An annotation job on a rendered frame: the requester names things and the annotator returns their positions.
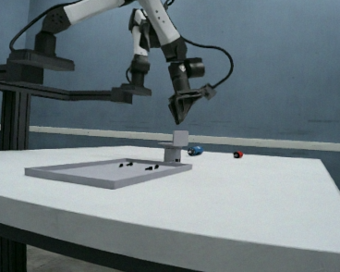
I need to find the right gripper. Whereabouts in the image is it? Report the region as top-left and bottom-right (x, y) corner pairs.
(168, 75), (203, 125)

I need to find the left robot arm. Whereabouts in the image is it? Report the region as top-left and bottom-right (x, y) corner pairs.
(121, 7), (152, 92)

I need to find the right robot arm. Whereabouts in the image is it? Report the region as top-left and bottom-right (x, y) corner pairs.
(11, 0), (216, 101)

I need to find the grey metal l-bracket with holes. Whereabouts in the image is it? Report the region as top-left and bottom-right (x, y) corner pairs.
(158, 130), (188, 146)

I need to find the red screwdriver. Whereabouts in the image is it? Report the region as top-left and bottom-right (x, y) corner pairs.
(233, 152), (243, 159)

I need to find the blue screwdriver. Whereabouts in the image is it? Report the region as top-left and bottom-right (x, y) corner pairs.
(187, 146), (203, 156)

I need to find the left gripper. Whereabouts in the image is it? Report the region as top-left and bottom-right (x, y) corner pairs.
(139, 22), (161, 52)

